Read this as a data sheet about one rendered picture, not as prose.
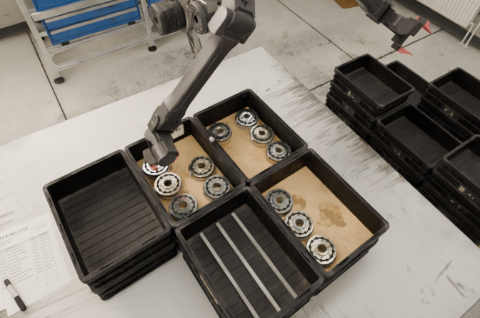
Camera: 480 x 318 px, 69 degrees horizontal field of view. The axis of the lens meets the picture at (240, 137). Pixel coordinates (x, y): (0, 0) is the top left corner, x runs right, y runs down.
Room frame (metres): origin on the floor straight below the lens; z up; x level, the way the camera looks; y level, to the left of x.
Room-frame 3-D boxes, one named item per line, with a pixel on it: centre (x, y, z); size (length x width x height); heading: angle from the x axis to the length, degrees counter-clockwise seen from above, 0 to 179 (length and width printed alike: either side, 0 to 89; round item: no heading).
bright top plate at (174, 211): (0.59, 0.19, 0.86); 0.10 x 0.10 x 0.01
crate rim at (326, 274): (0.59, -0.28, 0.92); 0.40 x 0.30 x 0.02; 37
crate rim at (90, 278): (0.54, 0.44, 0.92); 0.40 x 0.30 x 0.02; 37
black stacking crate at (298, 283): (0.40, -0.04, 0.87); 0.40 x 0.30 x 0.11; 37
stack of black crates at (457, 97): (1.54, -1.36, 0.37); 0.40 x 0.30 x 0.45; 35
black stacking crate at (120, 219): (0.54, 0.44, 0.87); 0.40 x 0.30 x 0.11; 37
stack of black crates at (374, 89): (1.65, -0.80, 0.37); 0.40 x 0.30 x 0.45; 35
